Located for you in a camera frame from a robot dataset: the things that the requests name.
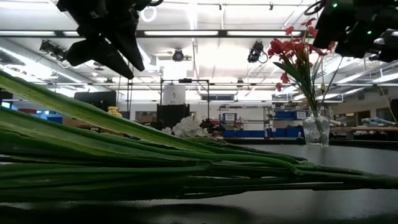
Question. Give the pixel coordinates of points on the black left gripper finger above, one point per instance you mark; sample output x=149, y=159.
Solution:
x=99, y=53
x=127, y=40

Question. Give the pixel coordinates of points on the red poppy flower bunch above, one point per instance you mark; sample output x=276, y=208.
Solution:
x=300, y=46

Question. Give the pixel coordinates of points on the red artificial tulip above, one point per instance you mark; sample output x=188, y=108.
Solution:
x=276, y=46

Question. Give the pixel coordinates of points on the red blossom sprig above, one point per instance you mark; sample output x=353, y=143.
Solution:
x=284, y=77

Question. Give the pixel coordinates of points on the white blossom bunch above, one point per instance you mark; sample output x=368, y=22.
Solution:
x=186, y=127
x=124, y=174

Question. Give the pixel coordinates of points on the clear glass vase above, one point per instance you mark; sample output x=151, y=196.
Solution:
x=316, y=133

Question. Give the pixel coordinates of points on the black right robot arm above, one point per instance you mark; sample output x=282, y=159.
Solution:
x=388, y=43

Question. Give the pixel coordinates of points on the amber glass vase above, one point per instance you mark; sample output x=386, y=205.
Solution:
x=113, y=111

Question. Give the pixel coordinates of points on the black monitor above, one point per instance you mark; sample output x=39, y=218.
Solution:
x=94, y=100

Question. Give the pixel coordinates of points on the white cylindrical tank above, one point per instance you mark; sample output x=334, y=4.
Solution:
x=174, y=95

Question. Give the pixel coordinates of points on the black box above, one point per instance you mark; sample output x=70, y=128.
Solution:
x=172, y=115

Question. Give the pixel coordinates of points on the wooden workbench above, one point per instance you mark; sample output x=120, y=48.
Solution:
x=363, y=128

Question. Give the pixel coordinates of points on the blue storage bin row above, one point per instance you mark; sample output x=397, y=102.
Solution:
x=248, y=133

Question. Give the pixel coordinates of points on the black hanging camera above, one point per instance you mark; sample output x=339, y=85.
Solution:
x=255, y=51
x=178, y=55
x=51, y=49

